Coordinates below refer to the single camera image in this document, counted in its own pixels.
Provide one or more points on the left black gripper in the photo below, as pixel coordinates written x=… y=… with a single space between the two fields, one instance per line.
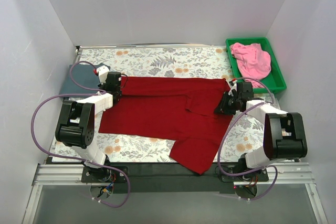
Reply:
x=117 y=87

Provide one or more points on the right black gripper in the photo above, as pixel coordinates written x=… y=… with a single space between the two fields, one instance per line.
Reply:
x=224 y=105

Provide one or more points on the red t-shirt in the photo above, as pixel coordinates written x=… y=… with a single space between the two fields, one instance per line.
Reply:
x=178 y=109

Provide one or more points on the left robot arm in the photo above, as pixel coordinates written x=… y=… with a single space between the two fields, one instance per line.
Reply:
x=75 y=127

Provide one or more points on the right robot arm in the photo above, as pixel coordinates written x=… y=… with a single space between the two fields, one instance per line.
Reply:
x=284 y=135

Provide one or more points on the folded blue-grey t-shirt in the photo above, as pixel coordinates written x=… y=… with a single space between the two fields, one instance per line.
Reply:
x=83 y=81

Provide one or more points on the pink t-shirt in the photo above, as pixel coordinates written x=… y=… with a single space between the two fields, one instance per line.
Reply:
x=252 y=61

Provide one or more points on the green plastic bin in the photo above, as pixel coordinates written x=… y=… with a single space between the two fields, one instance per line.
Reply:
x=274 y=81

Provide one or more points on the floral patterned table mat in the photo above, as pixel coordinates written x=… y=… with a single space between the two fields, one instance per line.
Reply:
x=194 y=62

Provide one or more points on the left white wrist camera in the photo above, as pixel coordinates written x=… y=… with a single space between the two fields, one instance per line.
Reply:
x=101 y=71

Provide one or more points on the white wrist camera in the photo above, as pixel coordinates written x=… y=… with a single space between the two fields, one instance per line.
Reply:
x=233 y=86
x=101 y=71

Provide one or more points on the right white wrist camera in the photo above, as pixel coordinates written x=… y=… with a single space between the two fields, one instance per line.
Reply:
x=233 y=86

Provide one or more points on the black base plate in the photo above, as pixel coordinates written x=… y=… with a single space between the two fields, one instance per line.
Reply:
x=173 y=177

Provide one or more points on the aluminium frame rail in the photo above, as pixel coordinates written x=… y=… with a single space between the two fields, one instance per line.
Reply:
x=62 y=193

